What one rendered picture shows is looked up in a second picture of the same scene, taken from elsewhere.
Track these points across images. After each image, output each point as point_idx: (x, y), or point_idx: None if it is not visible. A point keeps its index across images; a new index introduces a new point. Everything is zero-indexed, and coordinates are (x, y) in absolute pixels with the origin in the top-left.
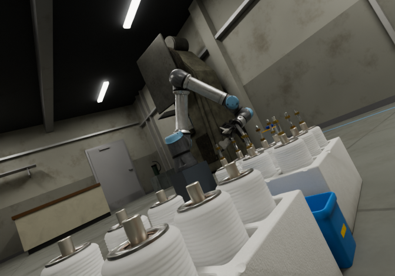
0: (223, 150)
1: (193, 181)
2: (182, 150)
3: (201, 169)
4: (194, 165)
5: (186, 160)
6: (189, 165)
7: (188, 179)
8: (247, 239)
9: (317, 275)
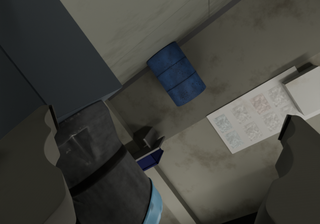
0: (53, 110)
1: (87, 55)
2: (128, 156)
3: (67, 81)
4: (90, 105)
5: (111, 123)
6: (103, 106)
7: (101, 63)
8: None
9: None
